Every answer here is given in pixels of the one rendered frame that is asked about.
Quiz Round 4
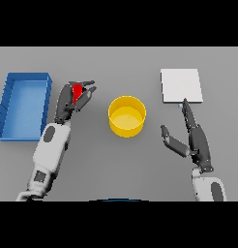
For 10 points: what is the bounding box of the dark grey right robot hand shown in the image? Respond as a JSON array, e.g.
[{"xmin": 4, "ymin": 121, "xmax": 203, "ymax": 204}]
[{"xmin": 160, "ymin": 97, "xmax": 215, "ymax": 174}]

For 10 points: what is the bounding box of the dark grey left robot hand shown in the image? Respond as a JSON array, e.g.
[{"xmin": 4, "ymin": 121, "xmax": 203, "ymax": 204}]
[{"xmin": 53, "ymin": 79, "xmax": 98, "ymax": 126}]

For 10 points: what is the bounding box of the red beaker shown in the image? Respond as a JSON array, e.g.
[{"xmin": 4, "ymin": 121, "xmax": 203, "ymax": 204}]
[{"xmin": 72, "ymin": 83, "xmax": 84, "ymax": 106}]

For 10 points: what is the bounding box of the pale square measuring scale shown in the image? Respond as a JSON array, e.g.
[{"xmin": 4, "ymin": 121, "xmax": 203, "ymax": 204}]
[{"xmin": 160, "ymin": 68, "xmax": 204, "ymax": 105}]

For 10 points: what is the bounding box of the yellow bowl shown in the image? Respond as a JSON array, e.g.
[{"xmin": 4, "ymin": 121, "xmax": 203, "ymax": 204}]
[{"xmin": 107, "ymin": 95, "xmax": 147, "ymax": 139}]

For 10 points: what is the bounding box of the blue tray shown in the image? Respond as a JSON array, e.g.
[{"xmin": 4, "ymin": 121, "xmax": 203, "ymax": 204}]
[{"xmin": 0, "ymin": 72, "xmax": 53, "ymax": 142}]

